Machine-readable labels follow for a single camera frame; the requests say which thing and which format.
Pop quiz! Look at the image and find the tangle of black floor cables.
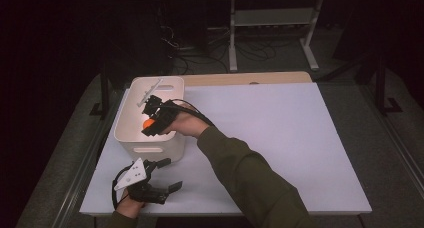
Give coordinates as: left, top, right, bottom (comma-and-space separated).
159, 24, 278, 75

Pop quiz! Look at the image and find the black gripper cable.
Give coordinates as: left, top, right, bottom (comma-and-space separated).
162, 98, 215, 128
111, 163, 134, 211

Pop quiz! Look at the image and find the person's right hand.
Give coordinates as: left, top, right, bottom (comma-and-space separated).
159, 102, 211, 139

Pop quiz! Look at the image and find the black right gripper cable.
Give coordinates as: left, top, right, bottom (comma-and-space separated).
162, 98, 215, 128

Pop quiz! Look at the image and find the grey metal stand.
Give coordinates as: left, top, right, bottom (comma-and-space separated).
228, 0, 326, 73

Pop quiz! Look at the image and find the person's left hand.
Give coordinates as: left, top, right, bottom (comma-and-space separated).
115, 189, 146, 220

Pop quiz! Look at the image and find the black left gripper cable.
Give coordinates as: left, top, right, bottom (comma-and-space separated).
111, 163, 134, 211

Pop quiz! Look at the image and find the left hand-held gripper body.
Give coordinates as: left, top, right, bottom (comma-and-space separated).
113, 157, 171, 205

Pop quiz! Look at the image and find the white plastic bin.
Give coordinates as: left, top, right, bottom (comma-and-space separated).
113, 75, 189, 163

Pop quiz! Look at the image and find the light wooden board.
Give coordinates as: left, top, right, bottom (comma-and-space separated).
182, 71, 313, 88

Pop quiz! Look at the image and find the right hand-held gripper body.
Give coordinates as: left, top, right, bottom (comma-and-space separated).
136, 77, 181, 136

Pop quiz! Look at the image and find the black floor stand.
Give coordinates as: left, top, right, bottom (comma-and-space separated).
89, 62, 112, 120
373, 54, 404, 116

